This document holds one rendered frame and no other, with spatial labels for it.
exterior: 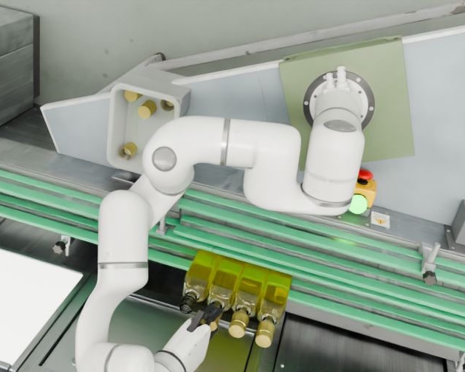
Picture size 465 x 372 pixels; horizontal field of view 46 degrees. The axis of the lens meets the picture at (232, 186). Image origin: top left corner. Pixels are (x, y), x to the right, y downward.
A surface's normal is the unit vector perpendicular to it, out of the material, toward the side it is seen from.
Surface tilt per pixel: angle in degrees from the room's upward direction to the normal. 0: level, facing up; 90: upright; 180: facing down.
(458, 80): 0
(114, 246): 35
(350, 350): 90
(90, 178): 90
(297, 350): 90
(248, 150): 14
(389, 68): 2
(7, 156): 90
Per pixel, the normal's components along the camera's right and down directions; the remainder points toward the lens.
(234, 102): -0.22, 0.44
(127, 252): 0.37, -0.14
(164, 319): 0.18, -0.85
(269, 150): -0.05, 0.20
